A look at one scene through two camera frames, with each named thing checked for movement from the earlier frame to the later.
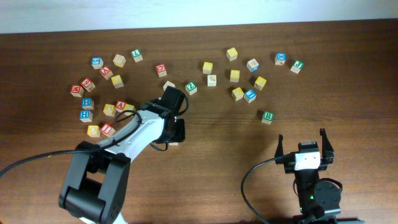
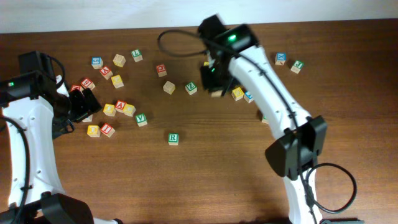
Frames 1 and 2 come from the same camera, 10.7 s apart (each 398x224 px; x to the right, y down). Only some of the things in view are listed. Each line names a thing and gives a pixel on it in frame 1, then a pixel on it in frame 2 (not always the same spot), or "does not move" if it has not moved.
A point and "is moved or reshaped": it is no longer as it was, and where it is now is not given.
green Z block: x=191 y=88 does not move
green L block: x=137 y=55 does not move
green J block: x=297 y=66 does not move
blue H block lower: x=86 y=116 does not move
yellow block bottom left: x=93 y=131 does not move
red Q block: x=161 y=70 does not move
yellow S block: x=234 y=75 is moved or reshaped
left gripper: x=180 y=135 to x=85 y=106
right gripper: x=326 y=150 to x=209 y=82
